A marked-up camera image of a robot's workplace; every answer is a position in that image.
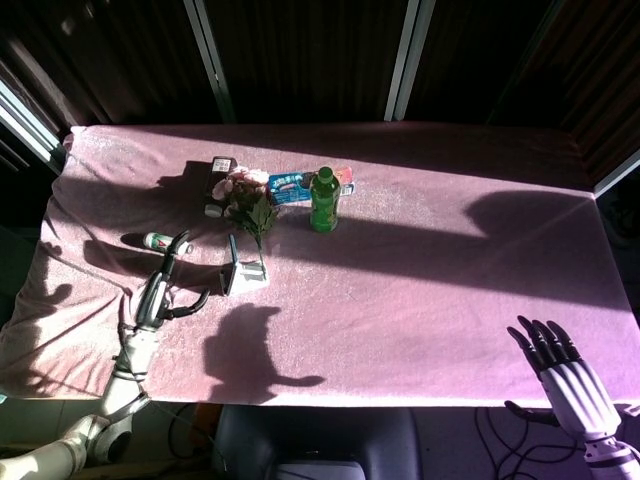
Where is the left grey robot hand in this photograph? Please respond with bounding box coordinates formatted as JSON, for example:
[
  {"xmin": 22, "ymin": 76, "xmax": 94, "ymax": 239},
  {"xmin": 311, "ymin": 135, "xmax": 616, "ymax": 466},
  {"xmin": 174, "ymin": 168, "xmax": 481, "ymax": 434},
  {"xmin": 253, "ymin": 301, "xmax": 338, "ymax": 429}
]
[{"xmin": 130, "ymin": 229, "xmax": 212, "ymax": 334}]

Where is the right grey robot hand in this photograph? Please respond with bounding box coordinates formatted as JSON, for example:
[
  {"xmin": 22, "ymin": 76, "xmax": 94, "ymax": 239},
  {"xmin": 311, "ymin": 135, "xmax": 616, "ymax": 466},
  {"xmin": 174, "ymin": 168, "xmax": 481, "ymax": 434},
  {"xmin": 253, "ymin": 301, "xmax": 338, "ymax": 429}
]
[{"xmin": 504, "ymin": 314, "xmax": 625, "ymax": 445}]

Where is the black smartphone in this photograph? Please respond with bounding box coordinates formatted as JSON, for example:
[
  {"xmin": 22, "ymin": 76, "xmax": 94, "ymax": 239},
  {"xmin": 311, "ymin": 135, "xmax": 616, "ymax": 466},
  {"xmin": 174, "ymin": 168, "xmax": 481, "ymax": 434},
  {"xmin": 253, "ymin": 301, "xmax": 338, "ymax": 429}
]
[{"xmin": 227, "ymin": 232, "xmax": 243, "ymax": 281}]

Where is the white folding phone stand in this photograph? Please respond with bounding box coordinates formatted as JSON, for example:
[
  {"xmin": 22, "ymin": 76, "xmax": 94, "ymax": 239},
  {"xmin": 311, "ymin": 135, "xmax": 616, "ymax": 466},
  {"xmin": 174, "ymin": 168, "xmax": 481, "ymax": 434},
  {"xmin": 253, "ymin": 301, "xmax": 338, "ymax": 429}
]
[{"xmin": 219, "ymin": 259, "xmax": 271, "ymax": 298}]

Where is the small white milk bottle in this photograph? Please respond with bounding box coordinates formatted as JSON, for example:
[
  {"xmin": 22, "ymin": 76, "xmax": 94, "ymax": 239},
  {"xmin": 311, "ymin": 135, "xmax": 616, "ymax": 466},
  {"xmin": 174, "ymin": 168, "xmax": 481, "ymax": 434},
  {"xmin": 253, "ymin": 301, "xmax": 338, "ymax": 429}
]
[{"xmin": 142, "ymin": 231, "xmax": 195, "ymax": 255}]

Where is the pink artificial flower bouquet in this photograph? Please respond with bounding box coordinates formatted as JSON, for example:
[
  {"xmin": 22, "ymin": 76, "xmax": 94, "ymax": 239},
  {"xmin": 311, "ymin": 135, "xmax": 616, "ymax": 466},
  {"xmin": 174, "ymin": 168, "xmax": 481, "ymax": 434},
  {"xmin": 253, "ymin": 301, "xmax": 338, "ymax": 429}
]
[{"xmin": 211, "ymin": 167, "xmax": 280, "ymax": 267}]

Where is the dark drink carton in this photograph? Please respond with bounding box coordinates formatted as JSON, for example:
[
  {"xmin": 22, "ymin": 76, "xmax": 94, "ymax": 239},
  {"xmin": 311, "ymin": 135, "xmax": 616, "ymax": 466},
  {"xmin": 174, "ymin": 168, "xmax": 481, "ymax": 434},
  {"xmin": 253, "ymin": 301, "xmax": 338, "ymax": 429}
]
[{"xmin": 203, "ymin": 155, "xmax": 238, "ymax": 219}]

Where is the blue cookie package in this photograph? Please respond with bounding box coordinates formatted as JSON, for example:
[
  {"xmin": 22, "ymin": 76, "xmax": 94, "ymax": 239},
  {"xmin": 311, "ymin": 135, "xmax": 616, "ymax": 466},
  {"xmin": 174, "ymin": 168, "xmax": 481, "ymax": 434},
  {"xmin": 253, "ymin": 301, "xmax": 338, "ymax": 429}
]
[{"xmin": 267, "ymin": 167, "xmax": 357, "ymax": 206}]

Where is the pink tablecloth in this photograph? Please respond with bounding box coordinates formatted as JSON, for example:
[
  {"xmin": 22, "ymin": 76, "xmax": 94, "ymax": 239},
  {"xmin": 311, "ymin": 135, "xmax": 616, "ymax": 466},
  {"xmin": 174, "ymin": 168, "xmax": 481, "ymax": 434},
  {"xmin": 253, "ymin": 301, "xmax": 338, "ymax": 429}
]
[{"xmin": 0, "ymin": 122, "xmax": 634, "ymax": 409}]

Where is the green drink bottle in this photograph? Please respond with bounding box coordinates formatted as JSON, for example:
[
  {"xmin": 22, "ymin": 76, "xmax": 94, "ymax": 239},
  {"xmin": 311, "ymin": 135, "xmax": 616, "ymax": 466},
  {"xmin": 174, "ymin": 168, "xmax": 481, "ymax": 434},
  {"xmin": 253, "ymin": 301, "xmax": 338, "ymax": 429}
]
[{"xmin": 308, "ymin": 166, "xmax": 343, "ymax": 233}]

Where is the black robot torso base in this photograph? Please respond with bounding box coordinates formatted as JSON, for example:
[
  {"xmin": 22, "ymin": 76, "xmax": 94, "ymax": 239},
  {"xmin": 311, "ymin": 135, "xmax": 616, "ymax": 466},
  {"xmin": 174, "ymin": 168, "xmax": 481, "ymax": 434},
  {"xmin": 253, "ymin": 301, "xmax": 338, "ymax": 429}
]
[{"xmin": 212, "ymin": 404, "xmax": 422, "ymax": 480}]

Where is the dark brown curtain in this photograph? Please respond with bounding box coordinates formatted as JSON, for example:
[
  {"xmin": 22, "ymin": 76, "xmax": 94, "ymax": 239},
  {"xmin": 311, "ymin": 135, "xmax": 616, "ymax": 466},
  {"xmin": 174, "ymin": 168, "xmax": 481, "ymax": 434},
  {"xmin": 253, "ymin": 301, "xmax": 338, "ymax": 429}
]
[
  {"xmin": 0, "ymin": 0, "xmax": 224, "ymax": 131},
  {"xmin": 407, "ymin": 0, "xmax": 640, "ymax": 184},
  {"xmin": 204, "ymin": 0, "xmax": 409, "ymax": 125}
]

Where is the black floor cable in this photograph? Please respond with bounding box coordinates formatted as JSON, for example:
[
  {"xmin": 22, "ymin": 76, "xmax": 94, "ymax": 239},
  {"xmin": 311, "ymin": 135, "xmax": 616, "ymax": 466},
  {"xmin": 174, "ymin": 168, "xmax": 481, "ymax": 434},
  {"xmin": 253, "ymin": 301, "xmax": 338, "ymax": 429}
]
[
  {"xmin": 473, "ymin": 407, "xmax": 594, "ymax": 480},
  {"xmin": 166, "ymin": 402, "xmax": 217, "ymax": 460}
]

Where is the grey side window frame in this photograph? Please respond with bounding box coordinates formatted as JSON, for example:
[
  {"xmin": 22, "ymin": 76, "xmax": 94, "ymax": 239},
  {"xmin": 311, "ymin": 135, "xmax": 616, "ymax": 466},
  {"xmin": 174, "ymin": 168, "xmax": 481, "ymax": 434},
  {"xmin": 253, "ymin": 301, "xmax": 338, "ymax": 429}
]
[{"xmin": 0, "ymin": 79, "xmax": 67, "ymax": 175}]

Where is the grey window frame post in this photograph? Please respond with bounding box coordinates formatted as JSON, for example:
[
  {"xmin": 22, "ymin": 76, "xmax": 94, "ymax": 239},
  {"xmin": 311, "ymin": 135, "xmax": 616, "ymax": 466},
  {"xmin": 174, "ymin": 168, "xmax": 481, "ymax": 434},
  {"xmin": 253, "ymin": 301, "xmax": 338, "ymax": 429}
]
[
  {"xmin": 182, "ymin": 0, "xmax": 236, "ymax": 124},
  {"xmin": 383, "ymin": 0, "xmax": 436, "ymax": 122}
]

